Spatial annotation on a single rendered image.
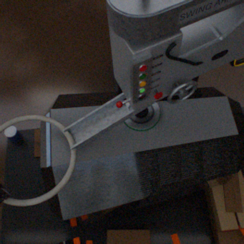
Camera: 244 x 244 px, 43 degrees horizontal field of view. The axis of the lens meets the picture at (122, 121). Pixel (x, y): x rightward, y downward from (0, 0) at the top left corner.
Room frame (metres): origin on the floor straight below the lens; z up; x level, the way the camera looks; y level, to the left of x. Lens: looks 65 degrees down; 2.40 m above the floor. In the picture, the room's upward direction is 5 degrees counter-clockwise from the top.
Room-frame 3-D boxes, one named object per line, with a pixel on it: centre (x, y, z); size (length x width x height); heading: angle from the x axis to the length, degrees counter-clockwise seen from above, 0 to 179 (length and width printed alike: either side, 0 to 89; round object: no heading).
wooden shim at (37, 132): (1.00, 0.70, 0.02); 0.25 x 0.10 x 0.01; 3
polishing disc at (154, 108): (0.78, -0.11, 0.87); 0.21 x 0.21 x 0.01
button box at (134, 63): (0.65, -0.09, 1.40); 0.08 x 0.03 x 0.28; 111
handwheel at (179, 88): (0.71, -0.26, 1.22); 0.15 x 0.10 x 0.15; 111
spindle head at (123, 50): (0.81, -0.18, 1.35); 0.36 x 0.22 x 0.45; 111
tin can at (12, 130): (1.07, 0.91, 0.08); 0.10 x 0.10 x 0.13
